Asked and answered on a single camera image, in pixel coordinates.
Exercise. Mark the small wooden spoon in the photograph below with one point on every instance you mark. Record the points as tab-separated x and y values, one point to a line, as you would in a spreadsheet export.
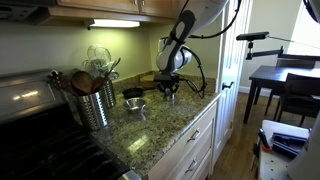
98	84

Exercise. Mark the white panel door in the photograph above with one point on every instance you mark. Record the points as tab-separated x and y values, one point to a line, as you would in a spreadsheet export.
233	116

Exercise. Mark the stainless steel gas stove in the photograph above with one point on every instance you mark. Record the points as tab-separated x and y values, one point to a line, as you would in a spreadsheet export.
43	146

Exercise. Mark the large silver measuring pot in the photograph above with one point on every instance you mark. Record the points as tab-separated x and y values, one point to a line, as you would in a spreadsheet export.
169	99

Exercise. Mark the under cabinet light strip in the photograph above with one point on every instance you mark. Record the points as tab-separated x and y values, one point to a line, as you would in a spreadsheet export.
113	23

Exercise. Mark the silver metal bowl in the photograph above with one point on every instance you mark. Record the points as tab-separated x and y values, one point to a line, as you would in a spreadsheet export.
134	105

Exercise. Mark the metal whisk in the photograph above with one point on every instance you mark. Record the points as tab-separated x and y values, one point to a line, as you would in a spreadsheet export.
94	67

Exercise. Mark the dark wooden dining chair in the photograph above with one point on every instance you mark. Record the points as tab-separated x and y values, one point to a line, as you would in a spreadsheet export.
300	100
295	63

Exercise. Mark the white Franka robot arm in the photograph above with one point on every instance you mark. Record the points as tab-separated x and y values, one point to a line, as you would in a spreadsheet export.
213	8

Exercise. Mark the dark bowl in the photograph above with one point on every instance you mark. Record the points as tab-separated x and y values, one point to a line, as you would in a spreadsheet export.
132	92

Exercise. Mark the silver ladle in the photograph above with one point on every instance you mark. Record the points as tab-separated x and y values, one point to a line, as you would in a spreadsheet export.
113	75

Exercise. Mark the round wooden cutting board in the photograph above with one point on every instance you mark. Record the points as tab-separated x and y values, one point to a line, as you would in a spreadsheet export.
147	81

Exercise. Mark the dark wooden pasta fork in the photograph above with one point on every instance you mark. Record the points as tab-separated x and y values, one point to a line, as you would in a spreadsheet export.
59	81

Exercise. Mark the perforated workbench top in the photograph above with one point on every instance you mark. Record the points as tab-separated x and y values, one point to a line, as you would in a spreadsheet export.
276	166

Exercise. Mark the dark wooden dining table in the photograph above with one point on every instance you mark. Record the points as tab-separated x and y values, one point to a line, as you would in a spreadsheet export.
266	74

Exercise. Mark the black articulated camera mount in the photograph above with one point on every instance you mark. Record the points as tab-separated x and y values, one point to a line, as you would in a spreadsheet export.
266	53

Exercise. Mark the black stereo camera bar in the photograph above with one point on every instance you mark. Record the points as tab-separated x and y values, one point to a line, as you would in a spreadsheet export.
252	36

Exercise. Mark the stainless steel microwave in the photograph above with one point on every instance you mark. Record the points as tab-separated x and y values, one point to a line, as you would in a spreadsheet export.
16	11

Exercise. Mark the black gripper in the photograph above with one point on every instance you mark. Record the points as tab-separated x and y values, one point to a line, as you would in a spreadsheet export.
166	79

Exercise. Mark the wooden wall cabinets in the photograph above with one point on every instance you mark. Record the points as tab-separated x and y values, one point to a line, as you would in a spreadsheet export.
100	6

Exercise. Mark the wooden base cabinet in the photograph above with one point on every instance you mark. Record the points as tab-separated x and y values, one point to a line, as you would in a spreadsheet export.
193	150

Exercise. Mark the perforated steel utensil holder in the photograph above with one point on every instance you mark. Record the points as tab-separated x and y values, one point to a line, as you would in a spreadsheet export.
92	111
109	95

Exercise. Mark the black clamp with orange trigger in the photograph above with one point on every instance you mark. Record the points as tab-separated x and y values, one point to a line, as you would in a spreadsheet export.
263	141

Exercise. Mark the large wooden spoon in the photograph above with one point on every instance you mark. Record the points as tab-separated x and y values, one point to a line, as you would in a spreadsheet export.
81	82

